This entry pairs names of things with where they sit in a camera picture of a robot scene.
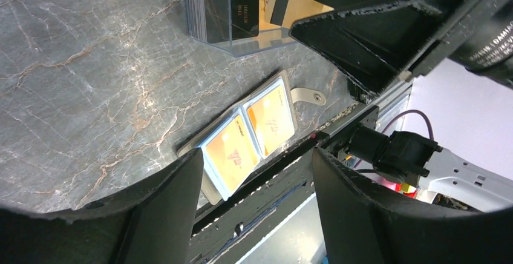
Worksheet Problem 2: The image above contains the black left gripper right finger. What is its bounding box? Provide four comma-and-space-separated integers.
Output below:
312, 148, 512, 263

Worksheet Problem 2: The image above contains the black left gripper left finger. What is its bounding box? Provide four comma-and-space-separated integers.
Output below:
1, 149, 203, 263

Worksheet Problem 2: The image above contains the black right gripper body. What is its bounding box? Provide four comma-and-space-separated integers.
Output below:
408, 0, 512, 88

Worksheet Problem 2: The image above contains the beige leather card holder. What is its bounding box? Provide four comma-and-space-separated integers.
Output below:
178, 70, 326, 205

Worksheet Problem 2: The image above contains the clear acrylic card tray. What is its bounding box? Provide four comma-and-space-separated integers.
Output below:
186, 0, 331, 57

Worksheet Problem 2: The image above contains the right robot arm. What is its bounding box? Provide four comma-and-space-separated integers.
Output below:
289, 0, 512, 212

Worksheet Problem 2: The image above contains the black card stack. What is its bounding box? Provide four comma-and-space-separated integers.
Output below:
186, 0, 260, 44

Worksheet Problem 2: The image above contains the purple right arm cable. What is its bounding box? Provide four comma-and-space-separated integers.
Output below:
355, 110, 434, 171

